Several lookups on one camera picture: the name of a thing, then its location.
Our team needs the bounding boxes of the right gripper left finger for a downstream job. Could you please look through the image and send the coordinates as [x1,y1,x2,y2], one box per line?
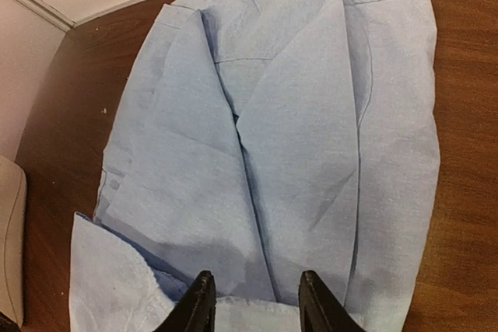
[155,271,216,332]

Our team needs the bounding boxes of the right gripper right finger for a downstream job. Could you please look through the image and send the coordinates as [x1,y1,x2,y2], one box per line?
[298,270,365,332]

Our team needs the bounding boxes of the light blue long sleeve shirt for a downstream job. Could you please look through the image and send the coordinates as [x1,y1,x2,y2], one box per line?
[69,0,440,331]

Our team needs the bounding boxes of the white plastic bin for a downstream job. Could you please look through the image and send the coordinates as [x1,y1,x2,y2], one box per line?
[1,156,27,331]

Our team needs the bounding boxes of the left aluminium frame post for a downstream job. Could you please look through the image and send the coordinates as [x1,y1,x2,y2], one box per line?
[13,0,75,32]

